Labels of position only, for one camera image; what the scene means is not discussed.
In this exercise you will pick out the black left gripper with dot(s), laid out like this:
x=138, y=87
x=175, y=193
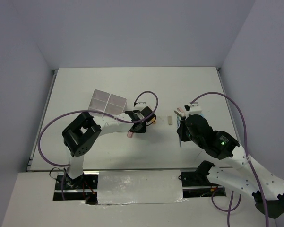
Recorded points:
x=142, y=130

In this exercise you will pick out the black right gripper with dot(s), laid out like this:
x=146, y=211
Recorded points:
x=180, y=130

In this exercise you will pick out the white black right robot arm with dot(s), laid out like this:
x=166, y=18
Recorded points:
x=232, y=167

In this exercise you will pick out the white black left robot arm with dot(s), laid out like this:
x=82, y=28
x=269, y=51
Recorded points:
x=82, y=133

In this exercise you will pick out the pink translucent correction tape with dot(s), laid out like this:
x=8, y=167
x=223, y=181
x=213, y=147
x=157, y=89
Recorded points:
x=130, y=134

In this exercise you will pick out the orange pink highlighter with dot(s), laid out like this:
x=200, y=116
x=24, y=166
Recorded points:
x=152, y=121

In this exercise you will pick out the grey eraser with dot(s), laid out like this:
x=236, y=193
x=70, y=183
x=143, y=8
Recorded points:
x=170, y=121

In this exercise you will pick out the pink beige mini stapler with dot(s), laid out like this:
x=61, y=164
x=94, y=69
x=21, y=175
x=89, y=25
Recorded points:
x=180, y=112

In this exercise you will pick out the white divided organizer box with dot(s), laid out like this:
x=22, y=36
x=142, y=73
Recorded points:
x=107, y=103

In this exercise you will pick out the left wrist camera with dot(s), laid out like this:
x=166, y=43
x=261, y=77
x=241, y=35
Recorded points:
x=140, y=106

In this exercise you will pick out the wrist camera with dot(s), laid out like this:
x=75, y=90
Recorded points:
x=193, y=108
x=140, y=106

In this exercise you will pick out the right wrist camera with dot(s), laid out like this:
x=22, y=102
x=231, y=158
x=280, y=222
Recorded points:
x=193, y=108

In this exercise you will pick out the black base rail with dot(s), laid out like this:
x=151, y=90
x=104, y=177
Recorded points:
x=87, y=192

